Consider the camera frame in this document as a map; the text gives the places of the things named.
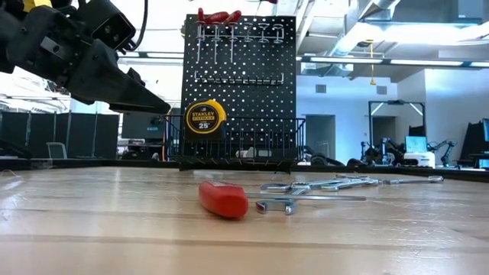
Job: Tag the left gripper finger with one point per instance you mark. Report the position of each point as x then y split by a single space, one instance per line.
130 97
136 75

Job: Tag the medium silver combination wrench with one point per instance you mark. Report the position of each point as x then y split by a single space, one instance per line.
275 202

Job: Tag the long silver combination wrench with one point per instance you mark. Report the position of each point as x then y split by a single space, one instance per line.
286 186

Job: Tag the short silver combination wrench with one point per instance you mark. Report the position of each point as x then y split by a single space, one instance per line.
302 186

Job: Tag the black background robot arm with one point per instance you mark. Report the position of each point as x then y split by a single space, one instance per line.
445 147

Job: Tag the long ceiling light bar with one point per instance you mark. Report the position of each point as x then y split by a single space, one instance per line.
344 60
160 54

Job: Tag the black computer monitor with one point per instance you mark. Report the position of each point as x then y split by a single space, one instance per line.
141 128

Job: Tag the black partition panels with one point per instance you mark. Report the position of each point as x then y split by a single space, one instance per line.
84 133

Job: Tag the yellow Stanley tape measure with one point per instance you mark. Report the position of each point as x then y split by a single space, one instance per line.
204 119

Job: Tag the grey office chair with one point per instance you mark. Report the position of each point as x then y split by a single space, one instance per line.
56 151

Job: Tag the silver wrench hook rack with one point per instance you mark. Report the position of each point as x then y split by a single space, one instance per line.
244 81

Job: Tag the black pegboard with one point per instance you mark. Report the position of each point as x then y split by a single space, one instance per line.
248 99

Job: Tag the black background robot station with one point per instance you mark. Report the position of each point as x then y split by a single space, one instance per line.
386 153

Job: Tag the white lit screen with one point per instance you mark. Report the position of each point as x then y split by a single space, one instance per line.
415 144

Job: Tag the white box device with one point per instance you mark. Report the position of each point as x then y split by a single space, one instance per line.
418 159

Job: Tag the black monitor with blue edge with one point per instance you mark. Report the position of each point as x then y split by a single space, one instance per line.
475 145

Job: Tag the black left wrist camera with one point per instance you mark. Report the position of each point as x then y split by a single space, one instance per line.
111 26

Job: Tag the grey wall vent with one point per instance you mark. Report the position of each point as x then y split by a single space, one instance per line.
381 90
321 88

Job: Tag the silver ventilation duct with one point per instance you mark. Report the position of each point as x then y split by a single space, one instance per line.
359 34

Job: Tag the black gantry frame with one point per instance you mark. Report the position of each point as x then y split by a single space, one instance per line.
397 102

